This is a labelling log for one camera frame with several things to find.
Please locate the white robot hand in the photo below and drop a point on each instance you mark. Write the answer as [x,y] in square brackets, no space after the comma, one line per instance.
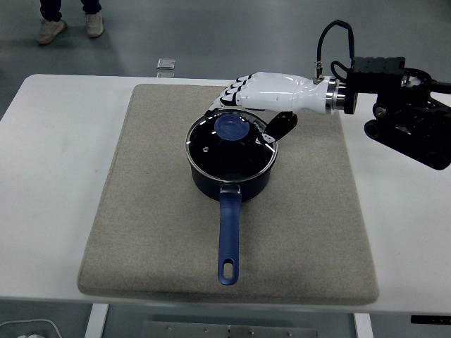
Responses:
[278,91]

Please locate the glass pot lid blue knob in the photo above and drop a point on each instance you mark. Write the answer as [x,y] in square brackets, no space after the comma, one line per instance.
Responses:
[229,158]

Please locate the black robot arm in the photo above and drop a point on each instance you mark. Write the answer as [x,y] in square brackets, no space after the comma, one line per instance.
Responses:
[387,81]

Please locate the metal floor plate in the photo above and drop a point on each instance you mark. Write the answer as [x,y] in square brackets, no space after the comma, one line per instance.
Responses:
[166,63]

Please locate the beige fabric mat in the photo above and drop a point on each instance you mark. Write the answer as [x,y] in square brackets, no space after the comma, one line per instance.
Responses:
[141,229]

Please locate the person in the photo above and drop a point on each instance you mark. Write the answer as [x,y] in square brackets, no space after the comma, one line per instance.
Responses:
[49,30]

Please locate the white table leg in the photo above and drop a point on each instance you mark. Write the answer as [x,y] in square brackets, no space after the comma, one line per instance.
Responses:
[363,327]
[96,322]

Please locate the grey metal plate with screws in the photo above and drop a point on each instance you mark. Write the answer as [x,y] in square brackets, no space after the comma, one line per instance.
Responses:
[176,331]

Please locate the black table control panel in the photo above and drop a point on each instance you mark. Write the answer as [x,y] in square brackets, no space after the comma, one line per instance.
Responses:
[430,319]

